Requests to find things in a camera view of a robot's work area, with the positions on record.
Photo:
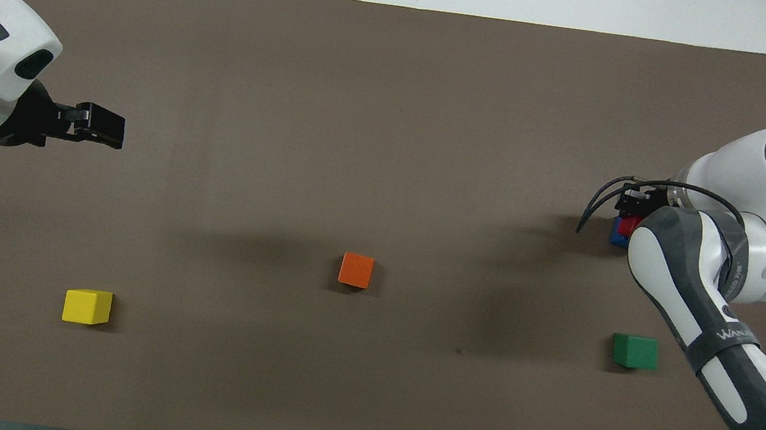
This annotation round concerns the red wooden block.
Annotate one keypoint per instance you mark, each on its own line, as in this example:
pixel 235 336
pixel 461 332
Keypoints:
pixel 629 225

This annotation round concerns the yellow wooden block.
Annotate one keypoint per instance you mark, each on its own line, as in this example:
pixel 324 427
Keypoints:
pixel 87 306

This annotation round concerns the brown table mat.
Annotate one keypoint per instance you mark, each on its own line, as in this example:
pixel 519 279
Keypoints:
pixel 393 136

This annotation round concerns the green wooden block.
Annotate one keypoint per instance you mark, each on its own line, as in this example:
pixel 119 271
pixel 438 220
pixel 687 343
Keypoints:
pixel 635 352

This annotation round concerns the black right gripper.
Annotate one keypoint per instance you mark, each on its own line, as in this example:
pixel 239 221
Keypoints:
pixel 656 201

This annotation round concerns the blue wooden block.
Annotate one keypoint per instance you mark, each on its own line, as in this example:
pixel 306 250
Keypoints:
pixel 617 236

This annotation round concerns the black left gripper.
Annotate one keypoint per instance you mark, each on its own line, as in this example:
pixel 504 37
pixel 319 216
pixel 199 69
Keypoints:
pixel 29 120

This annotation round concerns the orange wooden block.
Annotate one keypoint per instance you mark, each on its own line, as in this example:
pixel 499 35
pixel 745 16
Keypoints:
pixel 356 270

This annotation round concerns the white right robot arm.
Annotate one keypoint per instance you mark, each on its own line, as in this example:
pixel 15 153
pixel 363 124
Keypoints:
pixel 732 287

